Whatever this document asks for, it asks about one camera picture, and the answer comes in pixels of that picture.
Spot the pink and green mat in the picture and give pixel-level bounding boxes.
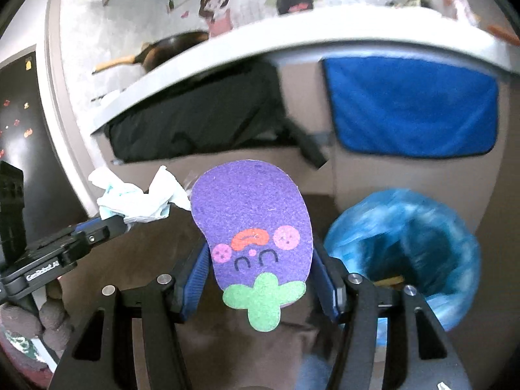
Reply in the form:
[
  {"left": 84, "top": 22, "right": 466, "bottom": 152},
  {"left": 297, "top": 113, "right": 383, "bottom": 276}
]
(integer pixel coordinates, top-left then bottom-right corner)
[{"left": 0, "top": 325, "right": 62, "bottom": 375}]

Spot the black fridge with magnets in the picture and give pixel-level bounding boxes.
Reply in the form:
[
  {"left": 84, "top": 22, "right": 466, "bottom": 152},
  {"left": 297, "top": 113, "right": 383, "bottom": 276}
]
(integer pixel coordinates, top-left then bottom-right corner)
[{"left": 0, "top": 45, "right": 89, "bottom": 234}]

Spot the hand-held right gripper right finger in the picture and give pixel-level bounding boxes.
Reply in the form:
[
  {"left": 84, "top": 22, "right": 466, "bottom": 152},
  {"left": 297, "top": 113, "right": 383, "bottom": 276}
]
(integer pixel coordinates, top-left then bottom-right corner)
[{"left": 311, "top": 246, "right": 474, "bottom": 390}]

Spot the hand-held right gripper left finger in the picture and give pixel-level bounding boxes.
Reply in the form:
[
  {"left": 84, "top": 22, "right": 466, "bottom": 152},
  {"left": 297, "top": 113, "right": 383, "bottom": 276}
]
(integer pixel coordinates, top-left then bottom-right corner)
[{"left": 49, "top": 244, "right": 211, "bottom": 390}]

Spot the white tissue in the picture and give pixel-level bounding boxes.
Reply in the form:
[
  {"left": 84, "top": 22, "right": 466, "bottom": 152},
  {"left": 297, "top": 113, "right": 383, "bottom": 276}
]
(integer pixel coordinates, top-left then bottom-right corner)
[{"left": 88, "top": 165, "right": 192, "bottom": 225}]

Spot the orange stick-shaped object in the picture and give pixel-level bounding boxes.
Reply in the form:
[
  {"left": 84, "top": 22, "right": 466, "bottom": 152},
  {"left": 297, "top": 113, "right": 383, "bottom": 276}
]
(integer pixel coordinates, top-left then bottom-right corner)
[{"left": 487, "top": 24, "right": 520, "bottom": 46}]

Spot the bin with blue bag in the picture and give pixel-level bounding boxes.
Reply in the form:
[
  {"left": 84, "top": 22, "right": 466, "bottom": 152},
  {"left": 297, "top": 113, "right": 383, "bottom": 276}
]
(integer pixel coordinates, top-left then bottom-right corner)
[{"left": 323, "top": 188, "right": 482, "bottom": 348}]

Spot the purple eggplant-shaped sponge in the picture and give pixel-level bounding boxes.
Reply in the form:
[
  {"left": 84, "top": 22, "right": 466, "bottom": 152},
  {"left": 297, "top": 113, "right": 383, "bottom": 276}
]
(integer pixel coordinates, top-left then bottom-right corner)
[{"left": 190, "top": 159, "right": 313, "bottom": 332}]

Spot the black cloth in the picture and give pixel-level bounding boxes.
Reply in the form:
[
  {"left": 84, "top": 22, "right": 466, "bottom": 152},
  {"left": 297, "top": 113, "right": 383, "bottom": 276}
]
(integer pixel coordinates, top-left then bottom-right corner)
[{"left": 103, "top": 61, "right": 328, "bottom": 170}]

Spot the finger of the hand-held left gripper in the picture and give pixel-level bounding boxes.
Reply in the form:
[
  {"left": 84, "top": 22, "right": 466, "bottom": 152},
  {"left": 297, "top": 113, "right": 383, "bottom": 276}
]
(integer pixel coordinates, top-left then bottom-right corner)
[
  {"left": 75, "top": 215, "right": 126, "bottom": 253},
  {"left": 72, "top": 218, "right": 105, "bottom": 233}
]

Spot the blue cloth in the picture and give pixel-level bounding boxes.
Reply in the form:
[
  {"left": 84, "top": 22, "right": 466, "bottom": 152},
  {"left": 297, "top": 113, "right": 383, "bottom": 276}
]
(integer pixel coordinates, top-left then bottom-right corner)
[{"left": 322, "top": 56, "right": 500, "bottom": 160}]

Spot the yellow wrapper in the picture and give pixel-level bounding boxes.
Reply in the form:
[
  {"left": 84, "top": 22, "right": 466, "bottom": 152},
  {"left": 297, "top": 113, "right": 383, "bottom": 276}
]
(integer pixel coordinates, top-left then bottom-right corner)
[{"left": 373, "top": 275, "right": 406, "bottom": 288}]

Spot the cartoon kitchen wall poster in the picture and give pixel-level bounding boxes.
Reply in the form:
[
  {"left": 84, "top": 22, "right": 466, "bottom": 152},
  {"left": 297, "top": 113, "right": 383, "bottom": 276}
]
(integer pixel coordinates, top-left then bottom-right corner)
[{"left": 59, "top": 0, "right": 437, "bottom": 102}]

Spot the frying pan with wooden handle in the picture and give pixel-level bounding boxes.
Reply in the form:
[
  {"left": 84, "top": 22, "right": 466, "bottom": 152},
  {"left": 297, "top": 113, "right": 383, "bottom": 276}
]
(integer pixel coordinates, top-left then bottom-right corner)
[{"left": 92, "top": 30, "right": 210, "bottom": 76}]

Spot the grey plush item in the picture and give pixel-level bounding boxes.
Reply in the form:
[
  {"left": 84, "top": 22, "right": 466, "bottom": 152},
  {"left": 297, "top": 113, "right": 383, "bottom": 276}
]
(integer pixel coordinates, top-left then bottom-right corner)
[{"left": 0, "top": 288, "right": 76, "bottom": 359}]

